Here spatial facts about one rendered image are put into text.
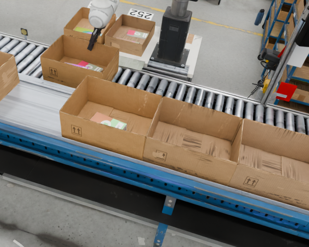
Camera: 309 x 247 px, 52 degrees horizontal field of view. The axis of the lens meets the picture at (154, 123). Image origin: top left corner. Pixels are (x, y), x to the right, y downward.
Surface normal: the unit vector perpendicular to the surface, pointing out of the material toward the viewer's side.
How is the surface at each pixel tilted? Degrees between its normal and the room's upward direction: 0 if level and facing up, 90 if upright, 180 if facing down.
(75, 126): 90
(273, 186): 90
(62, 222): 0
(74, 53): 89
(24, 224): 0
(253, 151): 1
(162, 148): 90
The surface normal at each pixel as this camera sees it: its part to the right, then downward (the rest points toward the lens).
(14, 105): 0.12, -0.71
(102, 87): -0.26, 0.65
